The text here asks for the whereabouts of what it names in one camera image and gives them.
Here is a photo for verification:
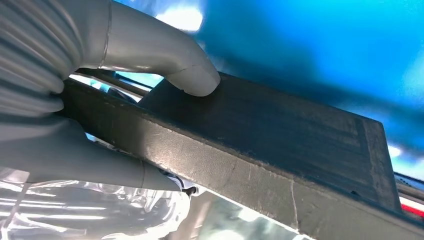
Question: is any blue metal shelf rack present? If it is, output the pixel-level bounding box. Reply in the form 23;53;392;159
114;0;424;181

